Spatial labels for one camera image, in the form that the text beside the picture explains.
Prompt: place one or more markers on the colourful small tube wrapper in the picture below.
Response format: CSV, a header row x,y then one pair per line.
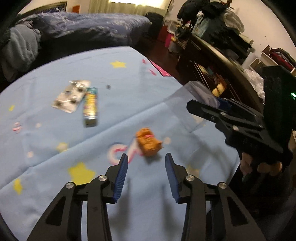
x,y
90,110

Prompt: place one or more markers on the bed with navy duvet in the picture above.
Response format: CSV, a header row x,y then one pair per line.
x,y
104,29

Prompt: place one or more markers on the person right hand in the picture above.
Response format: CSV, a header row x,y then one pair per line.
x,y
245,166

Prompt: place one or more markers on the red storage box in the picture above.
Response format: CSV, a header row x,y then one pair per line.
x,y
165,36

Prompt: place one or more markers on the orange snack piece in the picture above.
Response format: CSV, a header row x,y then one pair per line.
x,y
148,143

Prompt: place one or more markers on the green sheer curtain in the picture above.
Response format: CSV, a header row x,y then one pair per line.
x,y
128,7

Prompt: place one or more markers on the pile of clothes on chair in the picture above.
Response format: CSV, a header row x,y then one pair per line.
x,y
20,52

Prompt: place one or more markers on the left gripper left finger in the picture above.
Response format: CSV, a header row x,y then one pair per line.
x,y
62,219

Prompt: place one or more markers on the light blue patterned tablecloth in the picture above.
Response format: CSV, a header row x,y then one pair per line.
x,y
43,148

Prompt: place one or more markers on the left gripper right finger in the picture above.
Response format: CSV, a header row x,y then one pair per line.
x,y
213,212

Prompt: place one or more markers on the dark wooden dresser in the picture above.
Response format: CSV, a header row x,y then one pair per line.
x,y
199,61

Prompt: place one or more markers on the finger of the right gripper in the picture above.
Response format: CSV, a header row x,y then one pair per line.
x,y
227,124
237,109

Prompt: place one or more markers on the clothes pile on dresser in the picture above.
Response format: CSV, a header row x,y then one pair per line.
x,y
215,23

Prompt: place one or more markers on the white plastic bag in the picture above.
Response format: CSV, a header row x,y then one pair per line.
x,y
256,81

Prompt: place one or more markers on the silver pill blister pack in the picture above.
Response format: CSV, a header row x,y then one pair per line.
x,y
69,99

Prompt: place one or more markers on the orange bedside lamp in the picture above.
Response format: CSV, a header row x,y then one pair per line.
x,y
76,9

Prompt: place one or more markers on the clear plastic box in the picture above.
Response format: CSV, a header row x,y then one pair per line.
x,y
186,106

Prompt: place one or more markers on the black suitcase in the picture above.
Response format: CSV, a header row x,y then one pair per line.
x,y
156,24

